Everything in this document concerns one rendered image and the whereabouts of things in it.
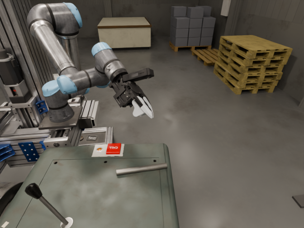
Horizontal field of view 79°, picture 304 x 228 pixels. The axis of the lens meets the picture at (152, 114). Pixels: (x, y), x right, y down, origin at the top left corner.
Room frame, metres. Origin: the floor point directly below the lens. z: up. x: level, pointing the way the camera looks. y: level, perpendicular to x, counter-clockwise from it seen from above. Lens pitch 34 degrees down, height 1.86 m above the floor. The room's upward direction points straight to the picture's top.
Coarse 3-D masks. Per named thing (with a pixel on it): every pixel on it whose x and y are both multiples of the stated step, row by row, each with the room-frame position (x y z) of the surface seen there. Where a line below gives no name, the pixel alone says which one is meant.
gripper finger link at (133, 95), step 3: (129, 90) 0.57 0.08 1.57; (132, 90) 0.57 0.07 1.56; (132, 93) 0.56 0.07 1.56; (135, 93) 0.57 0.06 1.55; (132, 96) 0.55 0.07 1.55; (135, 96) 0.55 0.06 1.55; (135, 99) 0.55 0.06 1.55; (138, 99) 0.55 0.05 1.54; (138, 102) 0.54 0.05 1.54; (141, 102) 0.54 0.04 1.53; (138, 105) 0.54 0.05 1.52; (141, 105) 0.54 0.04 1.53
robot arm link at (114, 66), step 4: (108, 64) 0.67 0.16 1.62; (112, 64) 0.66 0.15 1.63; (116, 64) 0.67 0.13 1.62; (120, 64) 0.68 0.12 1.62; (108, 68) 0.65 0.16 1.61; (112, 68) 0.65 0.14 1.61; (116, 68) 0.65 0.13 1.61; (120, 68) 0.66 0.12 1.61; (124, 68) 0.67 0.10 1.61; (104, 72) 0.68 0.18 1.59; (108, 72) 0.65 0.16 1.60; (112, 72) 0.64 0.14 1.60; (108, 76) 0.65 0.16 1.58
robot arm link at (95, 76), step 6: (90, 72) 0.71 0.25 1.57; (96, 72) 0.72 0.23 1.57; (102, 72) 0.71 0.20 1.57; (90, 78) 0.69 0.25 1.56; (96, 78) 0.71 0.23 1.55; (102, 78) 0.72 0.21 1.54; (108, 78) 0.74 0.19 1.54; (96, 84) 0.71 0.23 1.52; (102, 84) 0.74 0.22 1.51; (108, 84) 0.77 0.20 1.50
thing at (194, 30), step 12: (180, 12) 7.18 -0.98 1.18; (192, 12) 6.77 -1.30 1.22; (204, 12) 7.31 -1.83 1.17; (180, 24) 6.72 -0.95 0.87; (192, 24) 6.77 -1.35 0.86; (204, 24) 6.83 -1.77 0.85; (180, 36) 6.72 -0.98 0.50; (192, 36) 6.78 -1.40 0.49; (204, 36) 6.84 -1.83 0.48; (192, 48) 6.78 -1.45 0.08
